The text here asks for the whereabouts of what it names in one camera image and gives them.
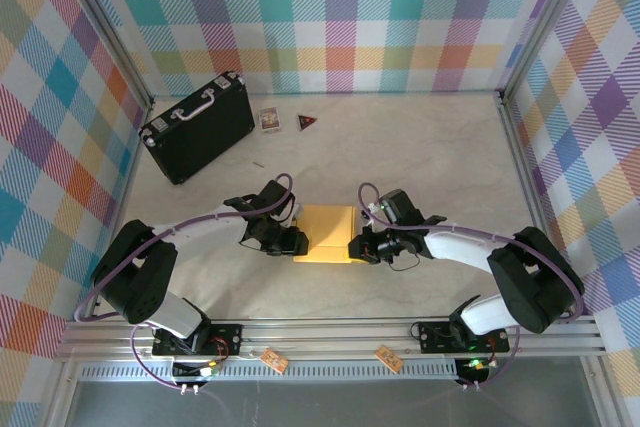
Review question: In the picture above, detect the aluminium frame post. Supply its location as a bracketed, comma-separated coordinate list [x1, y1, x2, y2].
[497, 0, 601, 103]
[59, 0, 156, 108]
[587, 359, 621, 427]
[42, 361, 81, 427]

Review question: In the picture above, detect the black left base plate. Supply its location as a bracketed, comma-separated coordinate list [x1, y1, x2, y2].
[152, 321, 245, 357]

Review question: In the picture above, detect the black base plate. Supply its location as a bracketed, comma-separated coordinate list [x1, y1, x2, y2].
[417, 320, 511, 354]
[152, 321, 245, 357]

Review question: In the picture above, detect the orange paper tag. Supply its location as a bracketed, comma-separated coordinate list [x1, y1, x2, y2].
[374, 344, 404, 376]
[260, 348, 290, 376]

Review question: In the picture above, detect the black briefcase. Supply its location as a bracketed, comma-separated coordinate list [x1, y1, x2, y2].
[138, 70, 256, 186]

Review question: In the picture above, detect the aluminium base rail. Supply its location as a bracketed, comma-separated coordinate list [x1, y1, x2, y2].
[53, 316, 607, 361]

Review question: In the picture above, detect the black connector bracket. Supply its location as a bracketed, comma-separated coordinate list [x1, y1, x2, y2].
[453, 356, 496, 391]
[171, 359, 224, 396]

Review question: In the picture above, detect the slotted grey cable tray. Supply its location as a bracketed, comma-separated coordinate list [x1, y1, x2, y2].
[79, 364, 461, 384]

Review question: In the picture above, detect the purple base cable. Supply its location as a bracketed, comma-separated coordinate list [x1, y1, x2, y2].
[462, 324, 524, 391]
[130, 322, 201, 393]

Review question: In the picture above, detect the aluminium side rail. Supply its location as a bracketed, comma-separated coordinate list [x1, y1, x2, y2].
[497, 90, 604, 328]

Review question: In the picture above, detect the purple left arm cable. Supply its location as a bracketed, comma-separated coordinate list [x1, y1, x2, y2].
[73, 172, 296, 323]

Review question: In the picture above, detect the playing card box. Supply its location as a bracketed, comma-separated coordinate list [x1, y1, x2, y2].
[258, 106, 283, 134]

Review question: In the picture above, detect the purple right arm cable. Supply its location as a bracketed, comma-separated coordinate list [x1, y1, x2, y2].
[357, 183, 586, 323]

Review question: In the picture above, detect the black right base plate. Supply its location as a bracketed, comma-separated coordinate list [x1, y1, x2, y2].
[417, 320, 511, 354]

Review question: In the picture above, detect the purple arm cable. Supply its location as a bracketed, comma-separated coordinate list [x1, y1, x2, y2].
[357, 183, 586, 323]
[73, 172, 296, 323]

